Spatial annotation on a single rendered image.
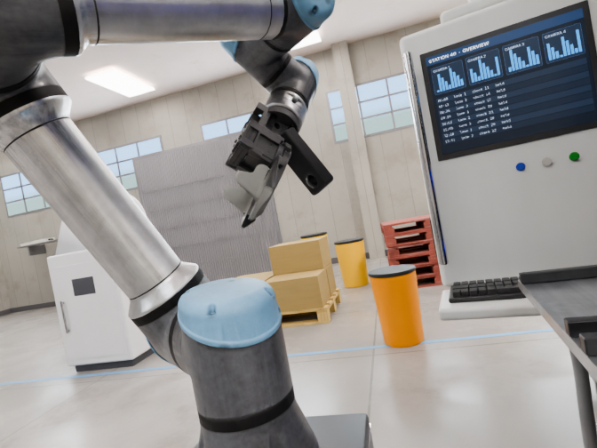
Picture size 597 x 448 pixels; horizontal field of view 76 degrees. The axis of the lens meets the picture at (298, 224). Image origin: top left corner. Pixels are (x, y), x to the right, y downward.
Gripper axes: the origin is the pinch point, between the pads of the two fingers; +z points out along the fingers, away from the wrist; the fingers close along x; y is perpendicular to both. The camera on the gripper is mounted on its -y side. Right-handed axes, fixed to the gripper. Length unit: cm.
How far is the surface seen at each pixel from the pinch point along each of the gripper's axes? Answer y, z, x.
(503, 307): -62, -14, -6
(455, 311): -56, -13, -14
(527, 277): -52, -13, 7
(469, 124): -47, -62, -3
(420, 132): -36, -57, -10
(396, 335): -168, -76, -170
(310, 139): -150, -539, -490
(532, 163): -63, -54, 4
